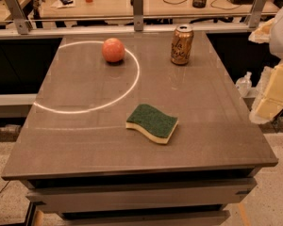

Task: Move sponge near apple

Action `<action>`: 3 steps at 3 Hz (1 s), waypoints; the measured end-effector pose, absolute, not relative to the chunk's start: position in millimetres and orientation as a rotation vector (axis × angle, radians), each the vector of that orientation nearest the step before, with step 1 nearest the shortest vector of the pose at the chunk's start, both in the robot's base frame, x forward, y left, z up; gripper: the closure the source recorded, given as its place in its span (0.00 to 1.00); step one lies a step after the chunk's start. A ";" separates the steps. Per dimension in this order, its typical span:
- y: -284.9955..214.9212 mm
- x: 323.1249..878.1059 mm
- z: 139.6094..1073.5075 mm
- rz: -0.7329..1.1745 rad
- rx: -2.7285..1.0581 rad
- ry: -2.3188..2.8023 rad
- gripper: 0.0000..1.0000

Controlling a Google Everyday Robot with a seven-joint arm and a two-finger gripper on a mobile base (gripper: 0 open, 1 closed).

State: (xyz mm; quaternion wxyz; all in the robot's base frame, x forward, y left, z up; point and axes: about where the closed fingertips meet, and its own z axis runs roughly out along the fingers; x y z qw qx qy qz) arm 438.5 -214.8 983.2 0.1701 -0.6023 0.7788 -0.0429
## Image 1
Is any red apple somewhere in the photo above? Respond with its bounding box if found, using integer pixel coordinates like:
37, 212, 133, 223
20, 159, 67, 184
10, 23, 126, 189
102, 38, 125, 63

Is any upper grey table drawer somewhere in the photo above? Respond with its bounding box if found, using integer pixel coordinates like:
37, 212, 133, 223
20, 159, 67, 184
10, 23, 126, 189
27, 178, 257, 213

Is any clear plastic bottle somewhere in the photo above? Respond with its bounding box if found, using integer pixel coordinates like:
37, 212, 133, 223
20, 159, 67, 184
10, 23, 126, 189
235, 72, 252, 97

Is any gold soda can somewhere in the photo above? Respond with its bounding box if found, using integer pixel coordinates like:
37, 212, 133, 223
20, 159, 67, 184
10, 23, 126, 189
171, 24, 193, 65

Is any right grey metal bracket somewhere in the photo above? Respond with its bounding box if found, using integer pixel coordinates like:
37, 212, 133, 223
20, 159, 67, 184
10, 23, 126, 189
246, 0, 267, 28

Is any grey metal bracket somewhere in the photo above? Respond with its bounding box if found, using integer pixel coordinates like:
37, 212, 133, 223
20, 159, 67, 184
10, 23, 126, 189
246, 0, 267, 28
132, 0, 143, 31
5, 0, 32, 35

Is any left grey metal bracket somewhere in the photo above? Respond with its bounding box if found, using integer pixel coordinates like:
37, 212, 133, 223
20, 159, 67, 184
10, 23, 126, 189
5, 0, 32, 35

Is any grey table drawer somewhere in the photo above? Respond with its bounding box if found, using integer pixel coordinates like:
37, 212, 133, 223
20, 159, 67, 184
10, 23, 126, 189
27, 178, 257, 213
64, 211, 230, 226

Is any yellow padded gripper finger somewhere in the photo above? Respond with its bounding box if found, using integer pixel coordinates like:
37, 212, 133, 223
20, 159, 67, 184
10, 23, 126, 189
248, 19, 275, 43
249, 60, 283, 124

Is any green and yellow sponge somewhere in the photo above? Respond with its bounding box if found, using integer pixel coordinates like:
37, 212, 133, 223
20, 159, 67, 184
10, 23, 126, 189
125, 104, 178, 145

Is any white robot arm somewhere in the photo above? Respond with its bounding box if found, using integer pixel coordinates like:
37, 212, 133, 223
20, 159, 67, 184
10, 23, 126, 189
248, 7, 283, 124

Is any black mesh pen cup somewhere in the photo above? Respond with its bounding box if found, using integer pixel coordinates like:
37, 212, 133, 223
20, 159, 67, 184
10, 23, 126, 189
192, 0, 207, 8

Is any lower grey table drawer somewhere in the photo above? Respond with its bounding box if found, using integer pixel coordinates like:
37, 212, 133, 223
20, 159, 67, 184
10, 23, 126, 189
64, 211, 230, 226

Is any middle grey metal bracket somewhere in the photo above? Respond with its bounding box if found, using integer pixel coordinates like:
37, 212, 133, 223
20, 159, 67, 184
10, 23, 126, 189
132, 0, 143, 31

